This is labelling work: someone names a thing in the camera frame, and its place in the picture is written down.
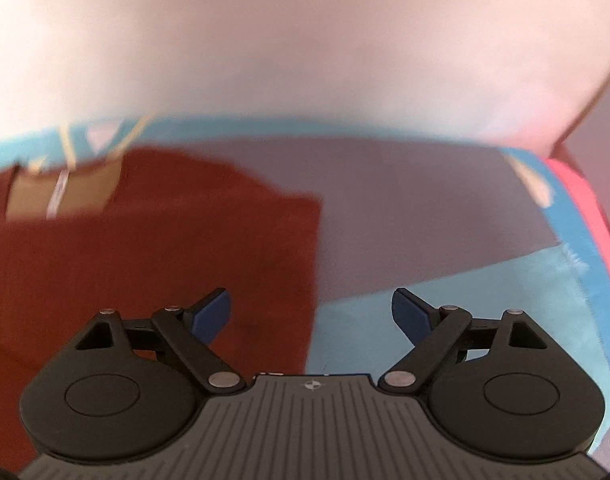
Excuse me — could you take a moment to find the dark red knit sweater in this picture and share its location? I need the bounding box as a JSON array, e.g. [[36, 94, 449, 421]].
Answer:
[[0, 148, 321, 470]]

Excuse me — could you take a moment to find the pink red pillow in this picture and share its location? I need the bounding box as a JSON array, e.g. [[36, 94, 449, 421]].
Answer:
[[544, 158, 610, 276]]

